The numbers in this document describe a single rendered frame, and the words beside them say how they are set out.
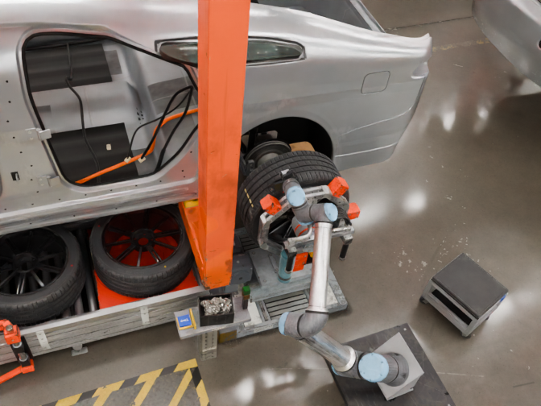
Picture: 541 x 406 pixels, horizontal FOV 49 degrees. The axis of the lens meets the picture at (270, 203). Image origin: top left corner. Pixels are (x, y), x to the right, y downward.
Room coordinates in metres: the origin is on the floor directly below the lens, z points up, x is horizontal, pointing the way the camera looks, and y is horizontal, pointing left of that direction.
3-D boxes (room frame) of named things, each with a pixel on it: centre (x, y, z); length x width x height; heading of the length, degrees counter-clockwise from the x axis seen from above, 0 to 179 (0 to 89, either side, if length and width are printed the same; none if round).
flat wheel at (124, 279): (2.26, 0.78, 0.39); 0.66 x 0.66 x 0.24
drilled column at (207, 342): (1.78, 0.28, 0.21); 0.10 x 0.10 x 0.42; 25
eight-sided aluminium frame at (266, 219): (2.26, -0.21, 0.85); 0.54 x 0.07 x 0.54; 115
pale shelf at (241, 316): (1.79, 0.25, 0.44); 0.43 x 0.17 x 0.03; 115
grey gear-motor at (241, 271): (2.35, 0.21, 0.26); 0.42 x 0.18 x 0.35; 25
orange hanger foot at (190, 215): (2.32, 0.42, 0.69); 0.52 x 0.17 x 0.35; 25
